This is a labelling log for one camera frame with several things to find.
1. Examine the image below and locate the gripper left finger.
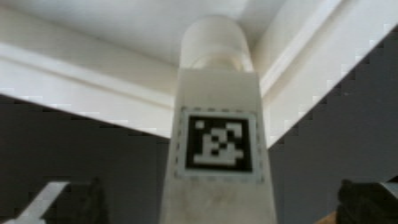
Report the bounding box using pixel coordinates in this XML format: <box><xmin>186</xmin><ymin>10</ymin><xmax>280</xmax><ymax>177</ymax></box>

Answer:
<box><xmin>14</xmin><ymin>178</ymin><xmax>110</xmax><ymax>224</ymax></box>

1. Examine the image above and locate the white table leg with tag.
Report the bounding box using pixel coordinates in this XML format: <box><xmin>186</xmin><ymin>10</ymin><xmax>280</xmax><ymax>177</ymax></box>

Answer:
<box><xmin>160</xmin><ymin>16</ymin><xmax>277</xmax><ymax>224</ymax></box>

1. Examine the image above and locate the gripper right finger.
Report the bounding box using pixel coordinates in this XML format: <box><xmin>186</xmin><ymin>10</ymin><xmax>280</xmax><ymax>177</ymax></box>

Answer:
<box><xmin>335</xmin><ymin>176</ymin><xmax>398</xmax><ymax>224</ymax></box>

